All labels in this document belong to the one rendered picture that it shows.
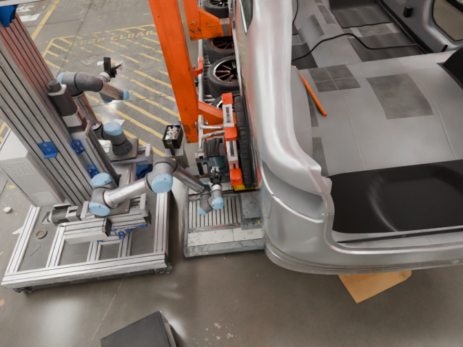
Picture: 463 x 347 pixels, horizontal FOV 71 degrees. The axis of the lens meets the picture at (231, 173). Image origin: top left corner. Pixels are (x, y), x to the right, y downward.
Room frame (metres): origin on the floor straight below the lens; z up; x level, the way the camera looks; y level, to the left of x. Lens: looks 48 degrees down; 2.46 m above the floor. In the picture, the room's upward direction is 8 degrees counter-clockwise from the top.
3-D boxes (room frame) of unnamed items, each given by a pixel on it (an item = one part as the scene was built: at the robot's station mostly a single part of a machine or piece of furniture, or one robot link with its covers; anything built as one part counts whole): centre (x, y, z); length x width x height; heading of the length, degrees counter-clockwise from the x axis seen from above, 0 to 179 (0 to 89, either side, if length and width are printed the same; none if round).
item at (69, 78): (1.92, 0.92, 1.19); 0.15 x 0.12 x 0.55; 75
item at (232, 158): (1.72, -0.03, 0.85); 0.54 x 0.07 x 0.54; 178
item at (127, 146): (1.88, 0.79, 0.87); 0.15 x 0.15 x 0.10
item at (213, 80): (3.28, -0.22, 0.39); 0.66 x 0.66 x 0.24
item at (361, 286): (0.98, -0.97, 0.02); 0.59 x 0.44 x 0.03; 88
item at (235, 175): (1.40, -0.03, 0.85); 0.09 x 0.08 x 0.07; 178
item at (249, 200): (1.71, -0.20, 0.32); 0.40 x 0.30 x 0.28; 178
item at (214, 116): (2.22, -0.07, 0.69); 0.52 x 0.17 x 0.35; 88
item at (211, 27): (4.15, -0.15, 0.69); 0.52 x 0.17 x 0.35; 88
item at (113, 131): (1.88, 0.80, 0.98); 0.13 x 0.12 x 0.14; 75
